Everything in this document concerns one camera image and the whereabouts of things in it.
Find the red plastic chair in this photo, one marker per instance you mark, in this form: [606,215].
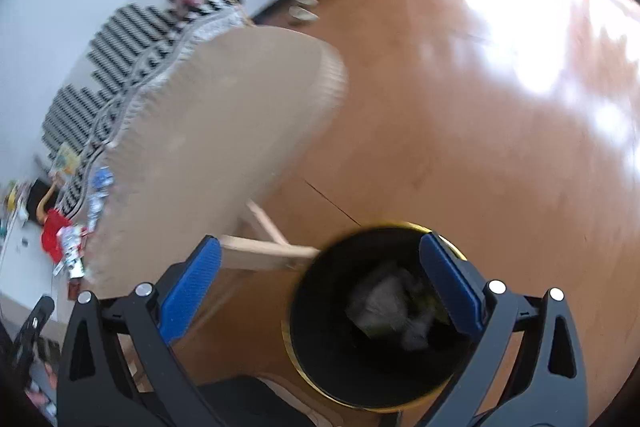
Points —
[53,223]

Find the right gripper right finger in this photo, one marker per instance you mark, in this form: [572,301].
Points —
[524,366]

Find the black gold trash bin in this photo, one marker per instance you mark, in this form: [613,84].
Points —
[384,316]

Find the black white striped sofa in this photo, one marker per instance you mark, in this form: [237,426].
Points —
[137,44]

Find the picture book on sofa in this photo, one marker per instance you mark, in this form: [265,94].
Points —
[66,161]

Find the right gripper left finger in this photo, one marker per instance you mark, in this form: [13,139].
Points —
[95,386]

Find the slippers on floor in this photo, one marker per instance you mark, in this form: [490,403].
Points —
[302,11]

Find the blue white patterned wrapper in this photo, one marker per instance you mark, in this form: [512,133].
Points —
[101,184]

